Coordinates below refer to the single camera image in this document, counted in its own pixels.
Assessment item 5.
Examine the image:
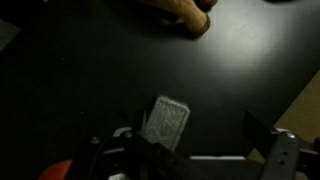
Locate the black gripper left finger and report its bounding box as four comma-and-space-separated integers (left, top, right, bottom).
132, 106, 149, 138

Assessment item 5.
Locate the brown plush animal toy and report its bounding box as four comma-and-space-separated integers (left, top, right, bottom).
139, 0, 218, 34

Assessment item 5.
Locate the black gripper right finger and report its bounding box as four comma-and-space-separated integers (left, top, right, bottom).
244, 110, 279, 156

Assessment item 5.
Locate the large cardboard box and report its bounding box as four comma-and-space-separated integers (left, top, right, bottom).
248, 69, 320, 180

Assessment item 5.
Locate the orange plush toy with tag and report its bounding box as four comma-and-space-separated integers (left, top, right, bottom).
38, 159, 74, 180

